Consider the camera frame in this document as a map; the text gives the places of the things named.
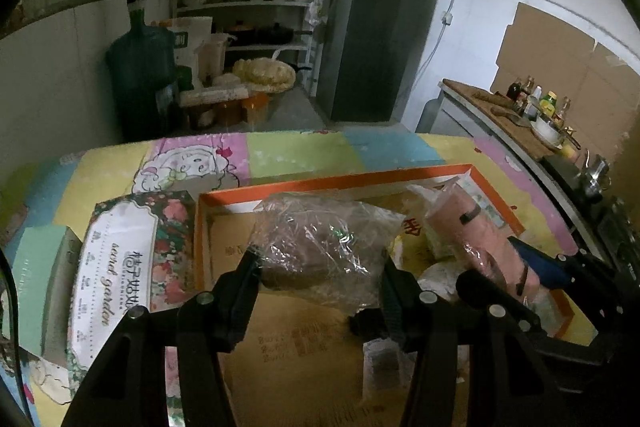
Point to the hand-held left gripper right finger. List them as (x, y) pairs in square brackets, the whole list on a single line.
[(395, 307)]

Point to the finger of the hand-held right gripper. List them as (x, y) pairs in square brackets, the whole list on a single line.
[(540, 264), (480, 289)]

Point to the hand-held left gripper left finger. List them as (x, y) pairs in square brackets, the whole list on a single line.
[(245, 289)]

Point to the pink roll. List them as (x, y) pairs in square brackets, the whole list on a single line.
[(465, 227)]

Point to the orange rimmed cardboard box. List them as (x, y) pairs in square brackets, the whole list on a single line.
[(300, 357)]

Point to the yellow cloth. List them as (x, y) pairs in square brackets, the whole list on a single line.
[(407, 252)]

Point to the small clear plastic bag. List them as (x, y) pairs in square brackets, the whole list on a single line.
[(382, 367)]

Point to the black gas stove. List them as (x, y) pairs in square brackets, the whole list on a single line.
[(615, 217)]

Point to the metal kettle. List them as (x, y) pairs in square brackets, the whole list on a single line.
[(594, 174)]

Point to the floral tissue pack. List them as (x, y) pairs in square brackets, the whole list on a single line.
[(125, 267)]

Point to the white mixing bowl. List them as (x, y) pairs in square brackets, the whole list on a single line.
[(547, 132)]

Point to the colourful cartoon play mat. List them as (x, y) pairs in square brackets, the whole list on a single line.
[(300, 152)]

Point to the row of condiment bottles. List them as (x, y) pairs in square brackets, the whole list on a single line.
[(535, 99)]

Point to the kitchen counter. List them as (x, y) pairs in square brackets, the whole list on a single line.
[(465, 112)]

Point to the wooden cutting board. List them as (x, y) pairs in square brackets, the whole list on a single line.
[(480, 104)]

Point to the gas cylinder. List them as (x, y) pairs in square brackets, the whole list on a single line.
[(429, 117)]

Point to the flat beige box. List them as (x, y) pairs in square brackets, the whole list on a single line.
[(215, 96)]

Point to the green sponge pack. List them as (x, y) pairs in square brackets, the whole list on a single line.
[(40, 287)]

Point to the basket of yellow noodles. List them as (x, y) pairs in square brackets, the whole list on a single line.
[(265, 76)]

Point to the clear plastic pitcher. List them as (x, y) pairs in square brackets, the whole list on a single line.
[(212, 57)]

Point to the large water jug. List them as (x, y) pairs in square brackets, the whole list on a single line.
[(140, 77)]

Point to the paper bag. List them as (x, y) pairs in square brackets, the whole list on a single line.
[(190, 42)]

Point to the black frying pan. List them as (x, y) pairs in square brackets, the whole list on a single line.
[(265, 34)]

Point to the dark grey fridge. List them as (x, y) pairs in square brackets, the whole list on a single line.
[(370, 32)]

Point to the cardboard sheet on wall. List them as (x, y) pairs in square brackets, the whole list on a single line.
[(550, 52)]

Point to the wall socket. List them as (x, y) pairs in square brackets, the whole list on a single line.
[(449, 18)]

